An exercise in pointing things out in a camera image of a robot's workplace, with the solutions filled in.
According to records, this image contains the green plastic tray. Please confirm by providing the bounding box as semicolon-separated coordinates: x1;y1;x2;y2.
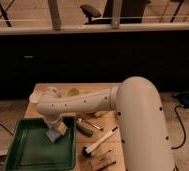
3;117;76;171

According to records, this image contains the white dish brush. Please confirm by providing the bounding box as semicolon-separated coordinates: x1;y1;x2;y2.
82;127;118;157

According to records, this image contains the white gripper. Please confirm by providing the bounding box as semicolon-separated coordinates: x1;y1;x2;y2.
44;116;68;135

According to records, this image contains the wooden block holder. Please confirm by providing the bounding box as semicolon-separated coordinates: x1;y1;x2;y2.
89;150;116;171

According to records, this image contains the blue sponge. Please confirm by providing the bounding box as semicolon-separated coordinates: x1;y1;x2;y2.
46;129;61;143

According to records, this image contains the metal spoon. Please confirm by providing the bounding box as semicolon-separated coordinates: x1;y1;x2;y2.
78;117;104;131

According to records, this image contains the black office chair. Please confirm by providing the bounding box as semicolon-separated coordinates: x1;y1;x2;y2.
80;0;151;25

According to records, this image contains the orange bowl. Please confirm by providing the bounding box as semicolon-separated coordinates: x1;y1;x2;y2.
88;111;108;118

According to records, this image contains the black floor cable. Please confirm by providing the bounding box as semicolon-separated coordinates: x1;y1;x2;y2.
171;104;188;150

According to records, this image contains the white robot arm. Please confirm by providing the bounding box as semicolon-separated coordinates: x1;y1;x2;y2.
29;76;176;171

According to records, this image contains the green cucumber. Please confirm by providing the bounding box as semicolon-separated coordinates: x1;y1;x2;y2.
76;123;93;137

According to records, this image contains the green plastic cup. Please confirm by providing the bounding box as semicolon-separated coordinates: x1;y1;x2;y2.
67;88;80;97

